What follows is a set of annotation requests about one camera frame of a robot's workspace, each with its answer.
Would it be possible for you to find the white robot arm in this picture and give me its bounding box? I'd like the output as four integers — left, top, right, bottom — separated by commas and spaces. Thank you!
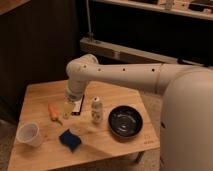
66, 54, 213, 171

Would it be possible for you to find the black ceramic bowl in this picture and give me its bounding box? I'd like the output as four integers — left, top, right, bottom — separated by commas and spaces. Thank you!
108, 105, 143, 138

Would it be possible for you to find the orange carrot toy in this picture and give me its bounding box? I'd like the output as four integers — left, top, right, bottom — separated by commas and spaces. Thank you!
48, 104, 62, 125

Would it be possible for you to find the small white bottle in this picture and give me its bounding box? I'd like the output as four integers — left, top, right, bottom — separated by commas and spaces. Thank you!
91, 97, 103, 124

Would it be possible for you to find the blue sponge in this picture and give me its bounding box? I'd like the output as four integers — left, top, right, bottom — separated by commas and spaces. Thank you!
59, 130, 81, 151

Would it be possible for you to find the wooden table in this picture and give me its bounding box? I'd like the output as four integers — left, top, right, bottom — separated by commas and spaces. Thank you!
8, 81, 160, 171

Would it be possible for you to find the metal shelf rail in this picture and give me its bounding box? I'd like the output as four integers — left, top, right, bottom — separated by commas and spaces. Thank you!
80, 37, 213, 68

